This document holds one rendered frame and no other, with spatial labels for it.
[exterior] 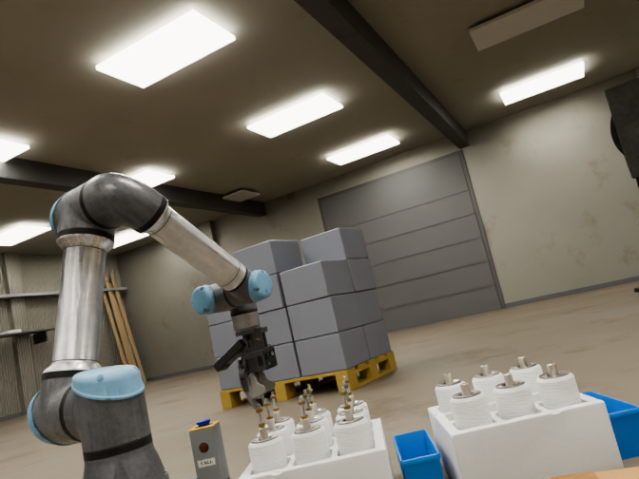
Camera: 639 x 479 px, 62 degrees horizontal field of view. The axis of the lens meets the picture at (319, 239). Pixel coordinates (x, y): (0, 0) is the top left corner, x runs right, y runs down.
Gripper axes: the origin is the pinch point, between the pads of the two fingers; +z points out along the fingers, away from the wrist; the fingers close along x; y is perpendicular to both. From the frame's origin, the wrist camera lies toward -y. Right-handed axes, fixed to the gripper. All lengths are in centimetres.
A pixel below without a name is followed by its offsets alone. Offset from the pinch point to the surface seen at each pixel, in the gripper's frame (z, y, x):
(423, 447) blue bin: 28, 32, 41
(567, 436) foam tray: 23, 75, 17
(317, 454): 15.5, 14.8, 0.1
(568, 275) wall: 3, 124, 875
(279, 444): 11.3, 5.2, -1.3
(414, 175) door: -248, -89, 886
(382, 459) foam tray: 19.2, 31.4, 2.1
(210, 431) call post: 4.9, -13.5, -3.9
